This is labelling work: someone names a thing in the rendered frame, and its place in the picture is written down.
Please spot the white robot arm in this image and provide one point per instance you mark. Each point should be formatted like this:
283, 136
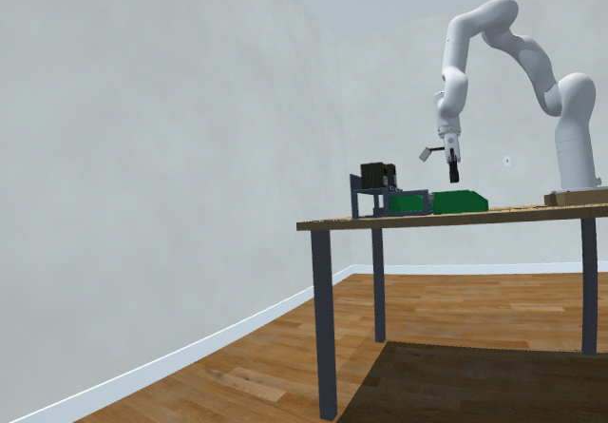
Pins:
574, 95

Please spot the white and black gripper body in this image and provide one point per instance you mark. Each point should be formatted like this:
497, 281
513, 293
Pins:
451, 141

